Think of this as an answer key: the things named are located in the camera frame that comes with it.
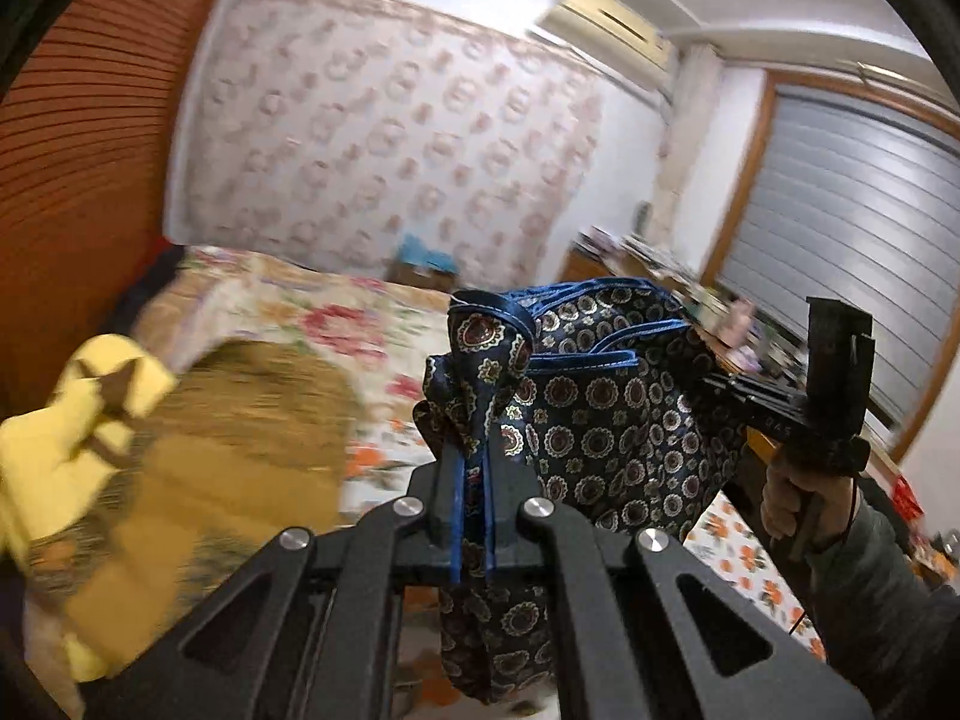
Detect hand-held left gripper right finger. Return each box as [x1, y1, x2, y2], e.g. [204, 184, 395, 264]
[480, 456, 877, 720]

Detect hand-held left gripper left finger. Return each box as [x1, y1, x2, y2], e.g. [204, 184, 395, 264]
[82, 436, 470, 720]

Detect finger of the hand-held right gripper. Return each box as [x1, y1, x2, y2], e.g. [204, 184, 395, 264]
[701, 372, 812, 416]

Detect navy patterned satin garment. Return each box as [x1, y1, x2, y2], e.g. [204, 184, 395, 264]
[412, 279, 752, 707]

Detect person's right forearm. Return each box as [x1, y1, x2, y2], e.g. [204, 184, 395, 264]
[808, 491, 960, 695]

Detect person's right hand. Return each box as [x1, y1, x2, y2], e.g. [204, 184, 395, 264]
[760, 454, 860, 542]

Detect pink thermos bottle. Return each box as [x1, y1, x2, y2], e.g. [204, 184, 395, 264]
[722, 298, 756, 347]

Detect grey window blind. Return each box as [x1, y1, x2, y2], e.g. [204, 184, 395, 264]
[711, 85, 960, 437]

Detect white sheet with orange print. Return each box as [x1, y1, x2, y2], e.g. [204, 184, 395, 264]
[685, 493, 827, 666]

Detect pile of papers and boxes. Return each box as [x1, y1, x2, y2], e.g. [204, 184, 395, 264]
[576, 223, 680, 275]

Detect pink floral blanket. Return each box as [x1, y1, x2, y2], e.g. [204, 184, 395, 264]
[133, 244, 467, 527]

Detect brown mottled blanket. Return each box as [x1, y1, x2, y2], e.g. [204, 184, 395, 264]
[28, 340, 362, 620]

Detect wooden side cabinet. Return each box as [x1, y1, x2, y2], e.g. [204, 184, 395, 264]
[561, 247, 782, 467]

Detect blue cloth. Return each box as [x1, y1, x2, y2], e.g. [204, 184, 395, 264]
[396, 233, 460, 272]

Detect white tied window curtain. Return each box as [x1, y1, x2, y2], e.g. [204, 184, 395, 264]
[647, 43, 726, 242]

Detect yellow plush toy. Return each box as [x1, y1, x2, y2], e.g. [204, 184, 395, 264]
[0, 334, 182, 685]

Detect ring patterned wall curtain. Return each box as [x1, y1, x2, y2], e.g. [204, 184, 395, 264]
[166, 0, 610, 287]

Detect wall air conditioner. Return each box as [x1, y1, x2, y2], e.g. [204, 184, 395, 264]
[527, 0, 680, 77]

